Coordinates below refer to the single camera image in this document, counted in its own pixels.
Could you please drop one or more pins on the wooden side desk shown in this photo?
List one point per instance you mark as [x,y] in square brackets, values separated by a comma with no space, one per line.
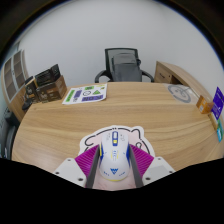
[166,71]

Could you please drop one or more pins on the pink cloud-shaped mouse pad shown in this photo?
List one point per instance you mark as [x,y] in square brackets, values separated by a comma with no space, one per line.
[93,137]

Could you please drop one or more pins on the black leather sofa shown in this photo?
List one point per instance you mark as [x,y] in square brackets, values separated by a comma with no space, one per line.
[7,136]

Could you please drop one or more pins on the black mesh office chair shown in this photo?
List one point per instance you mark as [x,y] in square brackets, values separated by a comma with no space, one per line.
[124,66]

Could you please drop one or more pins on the grey round-print mat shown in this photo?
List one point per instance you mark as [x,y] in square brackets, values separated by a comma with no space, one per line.
[180,93]

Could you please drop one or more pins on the wide brown cardboard box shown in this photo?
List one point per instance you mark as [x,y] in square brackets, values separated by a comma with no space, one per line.
[51,90]

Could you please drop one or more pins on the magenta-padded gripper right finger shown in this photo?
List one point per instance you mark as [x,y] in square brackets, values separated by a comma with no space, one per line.
[156,168]

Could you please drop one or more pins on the white blue yellow computer mouse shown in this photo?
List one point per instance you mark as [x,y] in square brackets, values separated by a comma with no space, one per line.
[114,160]

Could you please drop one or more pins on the white printed sticker sheet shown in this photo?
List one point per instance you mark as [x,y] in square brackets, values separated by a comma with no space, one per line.
[85,94]

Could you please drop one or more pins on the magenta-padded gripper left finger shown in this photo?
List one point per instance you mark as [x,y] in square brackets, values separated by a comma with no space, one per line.
[70,170]

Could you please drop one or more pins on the dark flat box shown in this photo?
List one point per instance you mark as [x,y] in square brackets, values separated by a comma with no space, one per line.
[46,76]

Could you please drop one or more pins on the wooden shelf cabinet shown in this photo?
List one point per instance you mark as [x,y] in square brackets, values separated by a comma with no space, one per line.
[13,80]

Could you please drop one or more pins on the small teal item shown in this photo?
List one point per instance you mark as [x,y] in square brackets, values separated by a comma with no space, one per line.
[219,131]

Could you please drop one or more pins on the purple standing card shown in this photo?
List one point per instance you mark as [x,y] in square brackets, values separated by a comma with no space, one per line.
[218,101]

